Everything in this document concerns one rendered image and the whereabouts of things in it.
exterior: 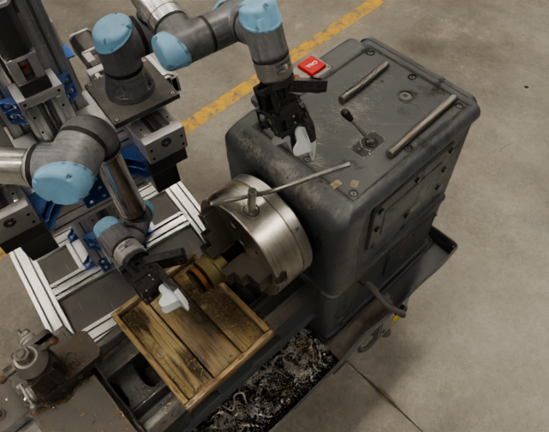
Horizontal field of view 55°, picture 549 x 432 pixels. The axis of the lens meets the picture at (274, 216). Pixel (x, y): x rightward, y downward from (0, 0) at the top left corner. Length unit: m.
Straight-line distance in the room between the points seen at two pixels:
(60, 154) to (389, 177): 0.76
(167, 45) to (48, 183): 0.41
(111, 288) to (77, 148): 1.28
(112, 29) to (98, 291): 1.25
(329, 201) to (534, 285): 1.69
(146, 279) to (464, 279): 1.73
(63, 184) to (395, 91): 0.90
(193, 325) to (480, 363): 1.42
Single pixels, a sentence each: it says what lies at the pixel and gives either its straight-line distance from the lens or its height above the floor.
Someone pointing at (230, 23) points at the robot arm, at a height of 1.64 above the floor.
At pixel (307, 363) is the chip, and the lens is 1.82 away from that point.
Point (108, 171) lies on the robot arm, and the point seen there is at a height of 1.25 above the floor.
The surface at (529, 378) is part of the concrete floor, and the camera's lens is 2.59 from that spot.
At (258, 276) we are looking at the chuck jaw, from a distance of 1.31.
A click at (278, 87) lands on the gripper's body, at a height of 1.56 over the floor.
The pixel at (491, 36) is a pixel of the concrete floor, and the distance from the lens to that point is 4.02.
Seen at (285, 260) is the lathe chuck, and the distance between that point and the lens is 1.30.
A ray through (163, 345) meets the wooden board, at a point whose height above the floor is 0.88.
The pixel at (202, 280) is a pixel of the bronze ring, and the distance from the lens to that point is 1.33.
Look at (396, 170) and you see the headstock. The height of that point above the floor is 1.25.
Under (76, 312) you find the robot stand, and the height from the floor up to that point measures 0.21.
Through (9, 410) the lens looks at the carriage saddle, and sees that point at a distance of 1.58.
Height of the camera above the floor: 2.27
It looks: 55 degrees down
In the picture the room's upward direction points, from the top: 3 degrees counter-clockwise
